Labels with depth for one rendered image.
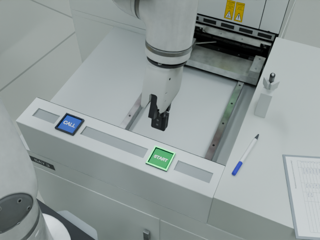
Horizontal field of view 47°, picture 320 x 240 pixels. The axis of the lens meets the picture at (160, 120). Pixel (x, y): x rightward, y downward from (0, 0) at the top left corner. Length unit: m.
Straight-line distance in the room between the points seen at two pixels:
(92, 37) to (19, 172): 1.18
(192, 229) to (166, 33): 0.60
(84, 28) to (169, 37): 1.02
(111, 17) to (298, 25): 1.88
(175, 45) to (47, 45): 2.24
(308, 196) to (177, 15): 0.51
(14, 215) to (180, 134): 0.70
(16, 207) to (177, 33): 0.36
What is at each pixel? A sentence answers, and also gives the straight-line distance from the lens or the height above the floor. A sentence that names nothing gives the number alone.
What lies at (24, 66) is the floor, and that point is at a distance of 2.69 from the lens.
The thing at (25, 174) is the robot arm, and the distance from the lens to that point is 0.49.
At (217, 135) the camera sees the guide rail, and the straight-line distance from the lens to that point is 1.09.
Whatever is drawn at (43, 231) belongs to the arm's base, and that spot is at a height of 1.05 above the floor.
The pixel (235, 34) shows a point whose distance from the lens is 1.29.
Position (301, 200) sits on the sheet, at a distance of 0.89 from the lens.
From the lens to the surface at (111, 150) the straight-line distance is 0.92.
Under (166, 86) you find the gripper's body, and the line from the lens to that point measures 0.66.
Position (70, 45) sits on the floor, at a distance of 2.77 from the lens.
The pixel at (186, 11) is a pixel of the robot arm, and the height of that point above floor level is 1.37.
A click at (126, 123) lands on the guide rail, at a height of 0.85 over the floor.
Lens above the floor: 1.71
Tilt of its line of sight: 51 degrees down
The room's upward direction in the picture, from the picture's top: straight up
